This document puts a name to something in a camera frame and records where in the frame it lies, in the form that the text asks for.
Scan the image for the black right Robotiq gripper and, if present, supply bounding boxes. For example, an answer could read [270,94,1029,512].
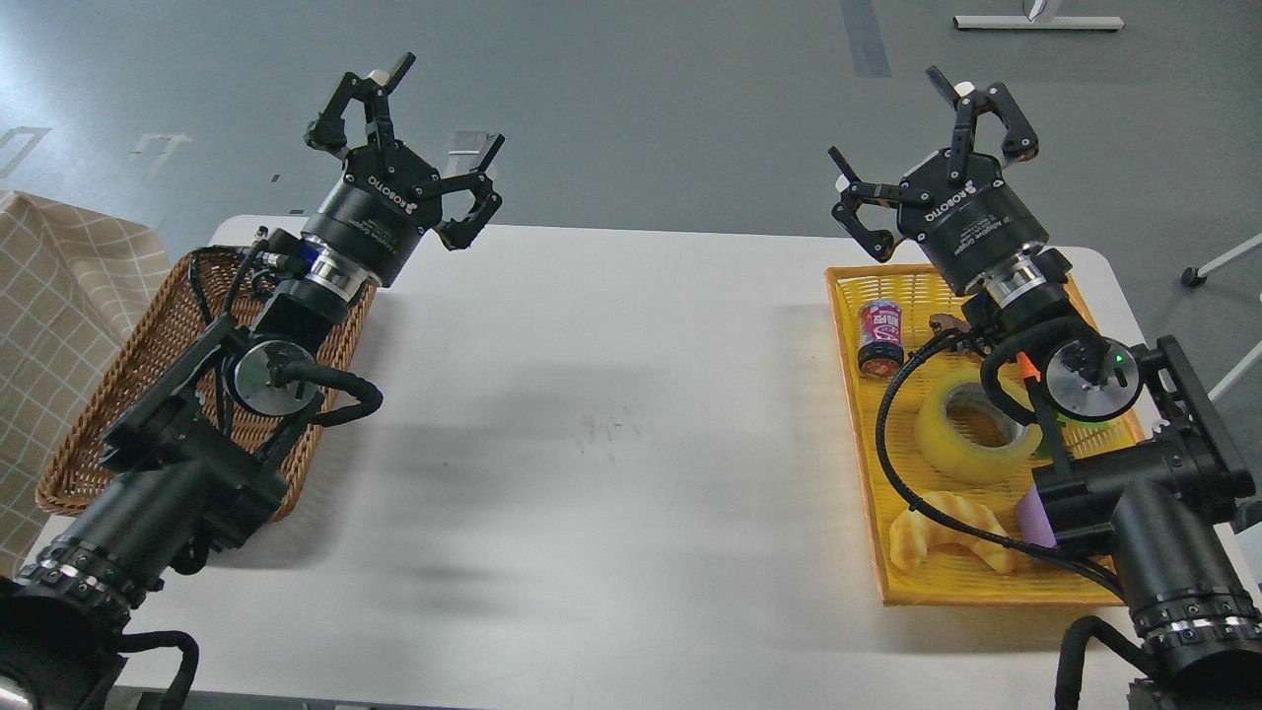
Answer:
[828,66,1050,295]

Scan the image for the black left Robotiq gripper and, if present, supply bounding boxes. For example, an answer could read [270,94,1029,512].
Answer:
[302,54,505,288]

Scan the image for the yellow tape roll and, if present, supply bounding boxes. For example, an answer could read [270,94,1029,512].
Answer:
[912,370,1042,488]

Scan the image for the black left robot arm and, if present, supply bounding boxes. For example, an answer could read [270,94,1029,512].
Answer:
[3,53,504,709]

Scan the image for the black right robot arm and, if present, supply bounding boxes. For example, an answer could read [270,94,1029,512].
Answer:
[827,67,1259,709]

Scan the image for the brown toy animal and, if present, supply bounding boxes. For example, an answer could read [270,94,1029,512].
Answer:
[929,311,972,335]

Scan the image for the small pink drink can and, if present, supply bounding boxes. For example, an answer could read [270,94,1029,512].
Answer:
[857,300,905,380]

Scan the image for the white stand base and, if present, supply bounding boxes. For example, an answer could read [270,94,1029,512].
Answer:
[952,1,1126,33]

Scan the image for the orange toy carrot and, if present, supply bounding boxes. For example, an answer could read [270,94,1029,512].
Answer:
[1016,352,1042,388]

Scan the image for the yellow plastic basket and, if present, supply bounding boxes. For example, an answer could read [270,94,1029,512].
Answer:
[824,264,1119,607]

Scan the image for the brown wicker basket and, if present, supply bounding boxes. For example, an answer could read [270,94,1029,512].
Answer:
[35,247,376,522]

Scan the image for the beige checkered cloth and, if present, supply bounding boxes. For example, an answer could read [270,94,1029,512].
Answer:
[1,189,170,578]

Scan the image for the purple foam block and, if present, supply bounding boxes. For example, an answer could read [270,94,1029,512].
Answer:
[1013,486,1058,549]

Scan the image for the toy croissant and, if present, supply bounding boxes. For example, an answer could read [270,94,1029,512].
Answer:
[888,491,1016,575]

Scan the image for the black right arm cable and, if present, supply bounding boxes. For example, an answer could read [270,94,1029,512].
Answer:
[875,330,1129,603]

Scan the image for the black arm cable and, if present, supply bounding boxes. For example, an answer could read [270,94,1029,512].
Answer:
[875,330,1129,603]
[114,631,199,710]

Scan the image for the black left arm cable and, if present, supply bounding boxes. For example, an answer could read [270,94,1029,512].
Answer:
[114,631,199,710]

